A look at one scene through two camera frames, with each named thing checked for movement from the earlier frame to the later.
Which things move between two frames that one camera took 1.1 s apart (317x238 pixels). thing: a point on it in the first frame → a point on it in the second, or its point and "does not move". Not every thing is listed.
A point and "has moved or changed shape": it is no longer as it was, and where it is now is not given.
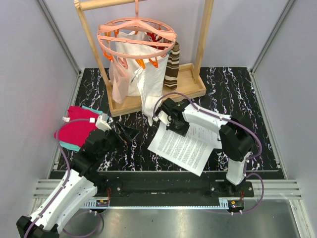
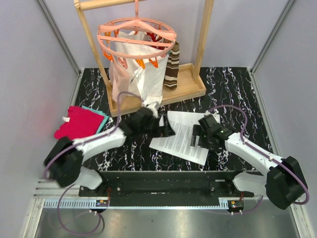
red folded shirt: [75, 130] does not move
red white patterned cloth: [156, 38] does not move
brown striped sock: [172, 73] does not move
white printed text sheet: [183, 151] has moved or changed shape
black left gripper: [128, 134] → [165, 131]
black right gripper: [183, 132] → [197, 130]
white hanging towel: [147, 74] does not move
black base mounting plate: [168, 185] does not move
